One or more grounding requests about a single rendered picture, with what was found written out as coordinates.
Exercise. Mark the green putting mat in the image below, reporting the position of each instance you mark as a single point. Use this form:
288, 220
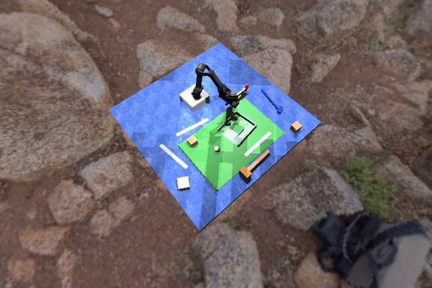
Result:
223, 165

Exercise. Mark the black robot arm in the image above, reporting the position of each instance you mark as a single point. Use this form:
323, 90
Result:
222, 89

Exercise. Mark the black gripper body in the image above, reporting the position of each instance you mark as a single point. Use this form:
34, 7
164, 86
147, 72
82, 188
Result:
234, 104

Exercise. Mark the brown cube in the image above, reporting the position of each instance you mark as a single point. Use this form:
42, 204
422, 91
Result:
192, 141
295, 127

